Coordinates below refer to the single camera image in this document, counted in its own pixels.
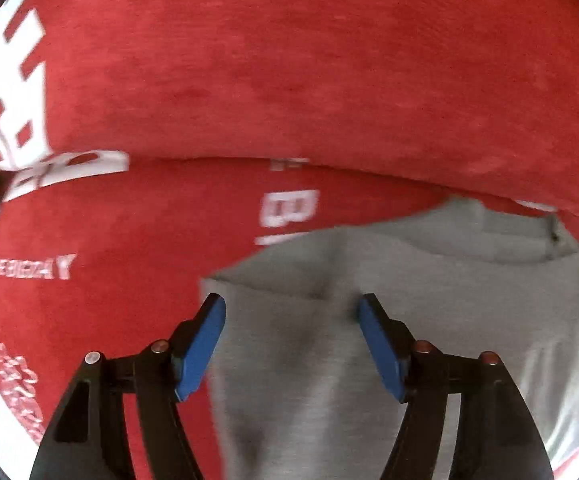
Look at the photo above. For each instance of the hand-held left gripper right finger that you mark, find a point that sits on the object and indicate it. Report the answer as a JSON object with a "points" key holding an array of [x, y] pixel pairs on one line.
{"points": [[382, 345]]}

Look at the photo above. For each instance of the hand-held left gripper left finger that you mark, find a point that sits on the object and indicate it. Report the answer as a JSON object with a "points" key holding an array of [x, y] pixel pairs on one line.
{"points": [[202, 345]]}

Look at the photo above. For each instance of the grey knit sweater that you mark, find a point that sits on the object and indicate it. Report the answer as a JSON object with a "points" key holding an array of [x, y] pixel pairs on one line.
{"points": [[469, 300]]}

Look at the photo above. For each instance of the red printed sofa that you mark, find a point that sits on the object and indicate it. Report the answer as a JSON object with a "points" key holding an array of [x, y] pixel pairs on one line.
{"points": [[294, 60]]}

